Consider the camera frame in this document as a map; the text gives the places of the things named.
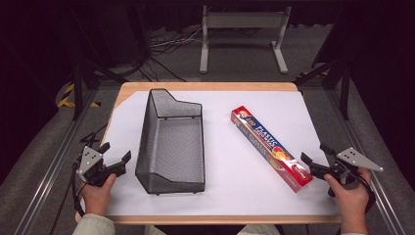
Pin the black tripod stand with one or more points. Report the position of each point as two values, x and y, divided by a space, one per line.
77 93
345 94

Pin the white table mat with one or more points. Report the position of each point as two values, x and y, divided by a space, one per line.
228 182

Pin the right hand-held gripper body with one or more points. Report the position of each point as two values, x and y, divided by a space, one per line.
357 160

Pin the yellow black hazard tape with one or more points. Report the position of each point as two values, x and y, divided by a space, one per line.
67 103

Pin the person's right hand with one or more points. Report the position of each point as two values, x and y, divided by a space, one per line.
352 200

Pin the black mesh basket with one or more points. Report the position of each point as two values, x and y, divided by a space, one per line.
171 147

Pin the aluminium floor rail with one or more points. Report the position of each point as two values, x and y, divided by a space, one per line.
49 178
389 212

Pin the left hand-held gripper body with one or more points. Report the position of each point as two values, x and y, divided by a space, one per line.
89 160

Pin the grey metal stand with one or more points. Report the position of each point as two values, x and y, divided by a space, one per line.
244 20

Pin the person's left hand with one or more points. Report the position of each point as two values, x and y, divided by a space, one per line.
97 199

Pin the red plastic wrap box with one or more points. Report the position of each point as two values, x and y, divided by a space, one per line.
270 147

